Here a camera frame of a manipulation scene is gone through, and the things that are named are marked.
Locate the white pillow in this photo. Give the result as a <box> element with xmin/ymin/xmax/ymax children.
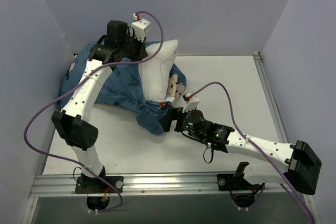
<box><xmin>139</xmin><ymin>40</ymin><xmax>179</xmax><ymax>102</ymax></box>

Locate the blue cartoon print pillowcase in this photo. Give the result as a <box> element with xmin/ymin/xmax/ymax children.
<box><xmin>58</xmin><ymin>40</ymin><xmax>187</xmax><ymax>136</ymax></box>

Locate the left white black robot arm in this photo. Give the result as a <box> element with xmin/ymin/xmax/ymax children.
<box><xmin>51</xmin><ymin>19</ymin><xmax>151</xmax><ymax>192</ymax></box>

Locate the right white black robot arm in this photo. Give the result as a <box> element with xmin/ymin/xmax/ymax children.
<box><xmin>159</xmin><ymin>108</ymin><xmax>322</xmax><ymax>195</ymax></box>

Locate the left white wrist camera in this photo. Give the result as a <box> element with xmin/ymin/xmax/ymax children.
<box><xmin>131</xmin><ymin>13</ymin><xmax>151</xmax><ymax>42</ymax></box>

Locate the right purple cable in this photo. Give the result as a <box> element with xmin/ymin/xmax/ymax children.
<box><xmin>185</xmin><ymin>81</ymin><xmax>316</xmax><ymax>224</ymax></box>

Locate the purple cable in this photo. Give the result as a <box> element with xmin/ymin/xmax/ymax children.
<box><xmin>23</xmin><ymin>10</ymin><xmax>165</xmax><ymax>212</ymax></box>
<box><xmin>185</xmin><ymin>81</ymin><xmax>316</xmax><ymax>224</ymax></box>

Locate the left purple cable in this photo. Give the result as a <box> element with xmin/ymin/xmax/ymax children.
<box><xmin>23</xmin><ymin>10</ymin><xmax>165</xmax><ymax>212</ymax></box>

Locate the aluminium front rail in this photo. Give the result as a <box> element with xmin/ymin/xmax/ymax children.
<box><xmin>28</xmin><ymin>170</ymin><xmax>313</xmax><ymax>198</ymax></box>

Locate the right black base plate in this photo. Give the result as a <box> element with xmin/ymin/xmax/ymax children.
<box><xmin>216</xmin><ymin>173</ymin><xmax>261</xmax><ymax>191</ymax></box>

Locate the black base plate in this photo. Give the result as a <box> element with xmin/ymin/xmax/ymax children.
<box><xmin>216</xmin><ymin>173</ymin><xmax>261</xmax><ymax>191</ymax></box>
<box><xmin>75</xmin><ymin>176</ymin><xmax>124</xmax><ymax>194</ymax></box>

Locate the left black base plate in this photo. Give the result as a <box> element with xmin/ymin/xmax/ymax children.
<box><xmin>75</xmin><ymin>176</ymin><xmax>124</xmax><ymax>194</ymax></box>

